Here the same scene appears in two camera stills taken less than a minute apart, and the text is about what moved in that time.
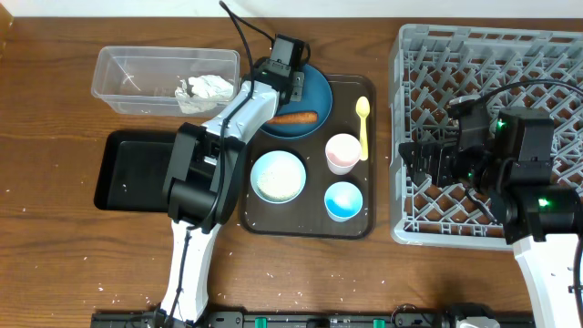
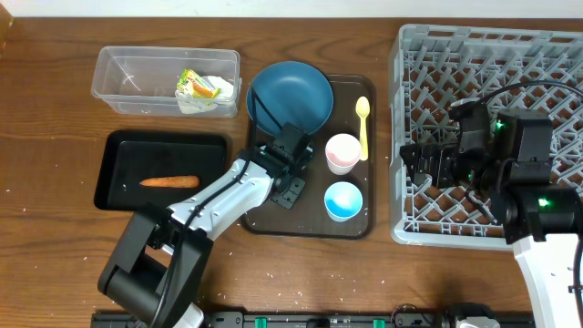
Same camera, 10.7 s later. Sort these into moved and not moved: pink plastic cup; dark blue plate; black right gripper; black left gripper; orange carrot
Moved: orange carrot; black left gripper
Not moved: black right gripper; dark blue plate; pink plastic cup
